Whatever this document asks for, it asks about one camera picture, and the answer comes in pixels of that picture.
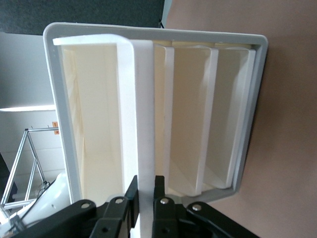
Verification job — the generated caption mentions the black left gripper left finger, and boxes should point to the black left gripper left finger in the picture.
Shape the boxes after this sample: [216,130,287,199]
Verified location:
[74,175,140,238]

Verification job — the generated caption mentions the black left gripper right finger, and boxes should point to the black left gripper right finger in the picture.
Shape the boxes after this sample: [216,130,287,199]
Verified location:
[151,175,258,238]

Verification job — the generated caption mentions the white plastic drawer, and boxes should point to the white plastic drawer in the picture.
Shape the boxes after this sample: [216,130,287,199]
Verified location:
[53,33,156,238]
[173,46,219,196]
[215,48,256,190]

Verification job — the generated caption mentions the white plastic drawer cabinet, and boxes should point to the white plastic drawer cabinet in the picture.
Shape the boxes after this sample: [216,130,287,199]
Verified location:
[43,21,269,206]

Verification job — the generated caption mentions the aluminium profile frame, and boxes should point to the aluminium profile frame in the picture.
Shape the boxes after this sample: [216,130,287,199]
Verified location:
[0,126,60,211]

